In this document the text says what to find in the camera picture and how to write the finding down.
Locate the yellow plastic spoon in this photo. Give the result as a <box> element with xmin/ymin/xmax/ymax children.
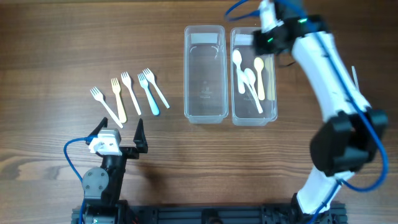
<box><xmin>254</xmin><ymin>57</ymin><xmax>265</xmax><ymax>101</ymax></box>

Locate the light blue plastic spoon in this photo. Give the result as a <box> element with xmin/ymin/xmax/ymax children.
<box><xmin>232</xmin><ymin>49</ymin><xmax>245</xmax><ymax>95</ymax></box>

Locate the left clear plastic container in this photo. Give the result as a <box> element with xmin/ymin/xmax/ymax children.
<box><xmin>184</xmin><ymin>25</ymin><xmax>228</xmax><ymax>124</ymax></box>

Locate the blue cable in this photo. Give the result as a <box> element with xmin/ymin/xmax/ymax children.
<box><xmin>224</xmin><ymin>0</ymin><xmax>389</xmax><ymax>224</ymax></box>
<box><xmin>63</xmin><ymin>136</ymin><xmax>97</xmax><ymax>224</ymax></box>

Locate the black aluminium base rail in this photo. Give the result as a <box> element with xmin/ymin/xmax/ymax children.
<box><xmin>83</xmin><ymin>203</ymin><xmax>348</xmax><ymax>224</ymax></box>

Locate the light blue plastic fork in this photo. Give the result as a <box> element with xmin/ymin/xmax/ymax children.
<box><xmin>137</xmin><ymin>73</ymin><xmax>160</xmax><ymax>116</ymax></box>

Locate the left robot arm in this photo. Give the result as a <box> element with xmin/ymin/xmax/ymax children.
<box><xmin>76</xmin><ymin>117</ymin><xmax>148</xmax><ymax>223</ymax></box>

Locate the right clear plastic container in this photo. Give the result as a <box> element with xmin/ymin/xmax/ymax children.
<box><xmin>230</xmin><ymin>27</ymin><xmax>278</xmax><ymax>126</ymax></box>

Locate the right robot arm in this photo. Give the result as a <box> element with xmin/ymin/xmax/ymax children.
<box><xmin>252</xmin><ymin>1</ymin><xmax>389</xmax><ymax>223</ymax></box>

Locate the white spoon container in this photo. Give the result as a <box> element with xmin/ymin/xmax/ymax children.
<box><xmin>242</xmin><ymin>68</ymin><xmax>263</xmax><ymax>114</ymax></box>

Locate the clear plastic container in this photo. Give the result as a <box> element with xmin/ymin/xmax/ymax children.
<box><xmin>184</xmin><ymin>25</ymin><xmax>228</xmax><ymax>124</ymax></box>
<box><xmin>230</xmin><ymin>27</ymin><xmax>278</xmax><ymax>126</ymax></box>

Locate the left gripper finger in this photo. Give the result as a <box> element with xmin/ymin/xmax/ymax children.
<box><xmin>89</xmin><ymin>117</ymin><xmax>108</xmax><ymax>136</ymax></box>
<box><xmin>133</xmin><ymin>118</ymin><xmax>148</xmax><ymax>153</ymax></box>

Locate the white plastic fork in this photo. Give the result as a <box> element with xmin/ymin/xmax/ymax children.
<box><xmin>121</xmin><ymin>72</ymin><xmax>141</xmax><ymax>115</ymax></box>
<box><xmin>90</xmin><ymin>86</ymin><xmax>123</xmax><ymax>128</ymax></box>
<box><xmin>143</xmin><ymin>68</ymin><xmax>170</xmax><ymax>108</ymax></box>

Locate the right blue cable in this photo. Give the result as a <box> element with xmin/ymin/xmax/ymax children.
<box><xmin>224</xmin><ymin>0</ymin><xmax>389</xmax><ymax>224</ymax></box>

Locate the left blue cable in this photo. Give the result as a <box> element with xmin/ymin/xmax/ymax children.
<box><xmin>63</xmin><ymin>136</ymin><xmax>97</xmax><ymax>224</ymax></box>

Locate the yellow plastic fork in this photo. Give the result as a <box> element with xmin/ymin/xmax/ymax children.
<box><xmin>111</xmin><ymin>78</ymin><xmax>127</xmax><ymax>123</ymax></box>

